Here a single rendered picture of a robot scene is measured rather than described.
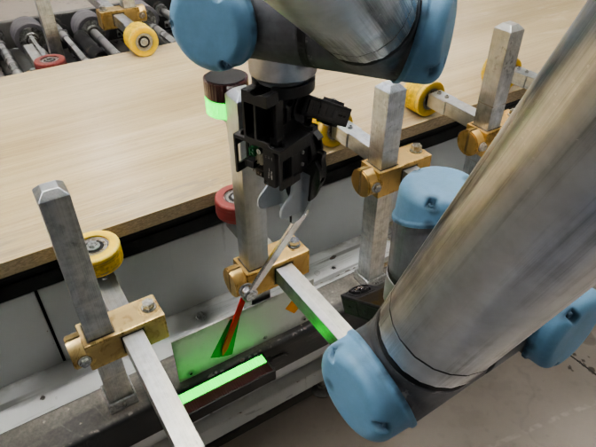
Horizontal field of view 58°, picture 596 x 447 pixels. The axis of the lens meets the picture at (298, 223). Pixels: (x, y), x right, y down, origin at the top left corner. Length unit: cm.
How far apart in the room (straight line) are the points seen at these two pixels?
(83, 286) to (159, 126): 55
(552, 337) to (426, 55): 22
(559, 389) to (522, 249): 171
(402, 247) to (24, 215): 69
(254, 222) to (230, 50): 39
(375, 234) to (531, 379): 107
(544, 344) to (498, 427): 135
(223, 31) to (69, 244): 36
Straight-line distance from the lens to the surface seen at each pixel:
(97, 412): 94
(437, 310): 29
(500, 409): 183
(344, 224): 126
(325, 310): 80
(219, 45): 45
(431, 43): 41
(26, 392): 111
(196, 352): 90
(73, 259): 71
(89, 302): 76
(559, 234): 23
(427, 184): 50
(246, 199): 76
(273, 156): 60
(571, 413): 190
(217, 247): 109
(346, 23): 31
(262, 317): 92
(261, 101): 58
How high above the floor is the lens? 145
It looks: 38 degrees down
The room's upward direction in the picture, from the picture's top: straight up
